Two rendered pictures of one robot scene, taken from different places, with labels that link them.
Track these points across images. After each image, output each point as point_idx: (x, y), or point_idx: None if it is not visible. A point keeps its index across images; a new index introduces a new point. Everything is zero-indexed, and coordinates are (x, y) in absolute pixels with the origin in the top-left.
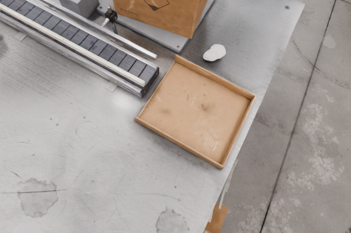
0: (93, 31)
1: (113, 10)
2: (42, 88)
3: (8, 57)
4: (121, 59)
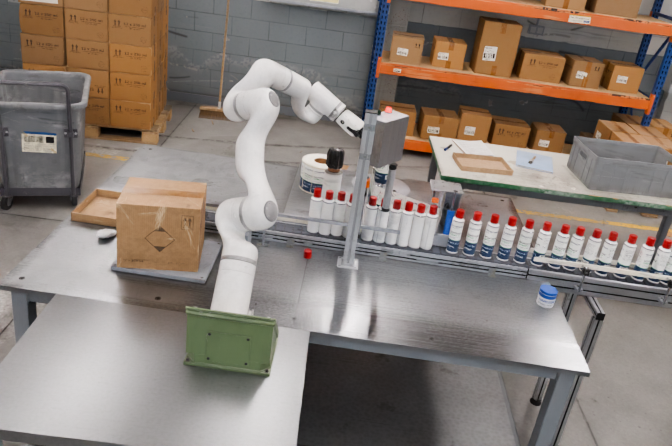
0: (217, 236)
1: None
2: None
3: None
4: None
